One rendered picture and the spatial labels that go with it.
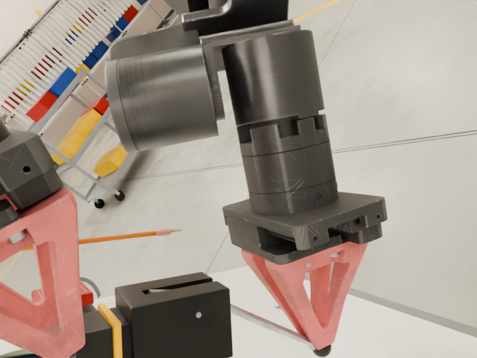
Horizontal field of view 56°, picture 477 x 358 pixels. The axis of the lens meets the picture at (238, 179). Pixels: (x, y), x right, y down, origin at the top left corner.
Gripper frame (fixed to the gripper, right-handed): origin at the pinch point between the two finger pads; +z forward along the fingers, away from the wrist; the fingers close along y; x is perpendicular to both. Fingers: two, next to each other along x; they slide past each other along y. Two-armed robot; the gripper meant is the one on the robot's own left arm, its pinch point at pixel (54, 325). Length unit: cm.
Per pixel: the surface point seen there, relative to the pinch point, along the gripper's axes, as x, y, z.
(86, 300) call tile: 2.8, -20.1, 9.8
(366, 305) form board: 24.4, -6.6, 21.8
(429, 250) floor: 103, -63, 88
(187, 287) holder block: 6.7, 0.3, 2.6
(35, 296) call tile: -0.7, -22.9, 7.6
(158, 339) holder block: 3.7, 1.8, 3.2
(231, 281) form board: 18.3, -23.0, 20.5
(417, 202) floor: 120, -76, 82
